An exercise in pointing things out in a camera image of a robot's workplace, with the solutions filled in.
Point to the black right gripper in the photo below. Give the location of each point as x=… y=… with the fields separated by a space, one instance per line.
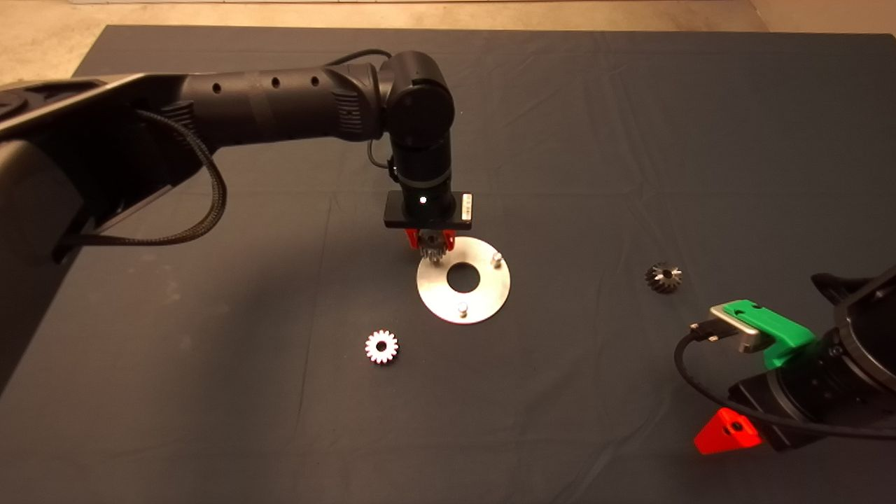
x=791 y=402

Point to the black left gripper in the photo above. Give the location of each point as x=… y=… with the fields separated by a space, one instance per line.
x=413 y=217

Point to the steel planetary gear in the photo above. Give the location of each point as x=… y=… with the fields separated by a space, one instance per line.
x=433 y=250
x=381 y=357

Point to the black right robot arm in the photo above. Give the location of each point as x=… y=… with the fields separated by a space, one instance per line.
x=871 y=329

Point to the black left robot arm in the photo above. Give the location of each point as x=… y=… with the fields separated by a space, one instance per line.
x=280 y=101

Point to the round metal carrier plate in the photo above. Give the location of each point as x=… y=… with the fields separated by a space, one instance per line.
x=486 y=301

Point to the dark bevel gear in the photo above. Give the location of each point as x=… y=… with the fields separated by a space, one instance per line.
x=661 y=282

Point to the dark grey table cloth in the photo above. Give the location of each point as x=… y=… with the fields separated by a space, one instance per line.
x=630 y=140

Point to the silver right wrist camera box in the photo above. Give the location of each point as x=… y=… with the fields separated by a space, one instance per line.
x=735 y=323

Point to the green right camera mount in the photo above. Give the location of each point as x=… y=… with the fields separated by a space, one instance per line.
x=777 y=329

